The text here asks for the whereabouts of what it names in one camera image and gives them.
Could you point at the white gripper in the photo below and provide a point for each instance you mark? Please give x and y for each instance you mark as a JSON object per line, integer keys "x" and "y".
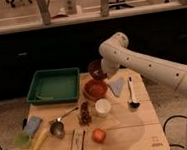
{"x": 109, "y": 68}

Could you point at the red-orange bowl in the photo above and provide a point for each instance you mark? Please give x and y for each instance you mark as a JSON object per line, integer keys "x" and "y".
{"x": 95, "y": 89}

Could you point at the green plastic tray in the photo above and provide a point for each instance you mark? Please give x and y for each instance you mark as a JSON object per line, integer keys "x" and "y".
{"x": 54, "y": 86}

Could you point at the dark maroon bowl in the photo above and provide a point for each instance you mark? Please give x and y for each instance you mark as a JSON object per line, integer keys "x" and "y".
{"x": 95, "y": 70}

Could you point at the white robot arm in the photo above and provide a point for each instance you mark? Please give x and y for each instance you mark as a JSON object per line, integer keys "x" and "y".
{"x": 114, "y": 53}

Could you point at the light blue folded cloth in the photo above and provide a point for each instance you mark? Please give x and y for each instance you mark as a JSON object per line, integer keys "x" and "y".
{"x": 116, "y": 86}

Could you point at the white cup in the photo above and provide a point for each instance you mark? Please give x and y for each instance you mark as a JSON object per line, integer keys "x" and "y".
{"x": 103, "y": 107}

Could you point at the black ladle spoon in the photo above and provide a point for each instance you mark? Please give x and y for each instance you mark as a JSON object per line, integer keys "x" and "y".
{"x": 133, "y": 102}

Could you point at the brown pine cone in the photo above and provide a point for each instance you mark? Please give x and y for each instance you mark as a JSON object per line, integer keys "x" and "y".
{"x": 84, "y": 115}

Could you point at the orange fruit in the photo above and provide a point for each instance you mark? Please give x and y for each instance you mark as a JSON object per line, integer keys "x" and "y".
{"x": 98, "y": 135}

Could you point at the metal measuring scoop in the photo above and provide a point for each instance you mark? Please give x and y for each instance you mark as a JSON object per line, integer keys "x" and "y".
{"x": 57, "y": 126}

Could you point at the blue sponge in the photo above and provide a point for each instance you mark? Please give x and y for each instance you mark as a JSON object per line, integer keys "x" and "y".
{"x": 32, "y": 125}

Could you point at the green plastic cup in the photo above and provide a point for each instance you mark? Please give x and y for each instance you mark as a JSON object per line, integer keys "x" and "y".
{"x": 22, "y": 140}

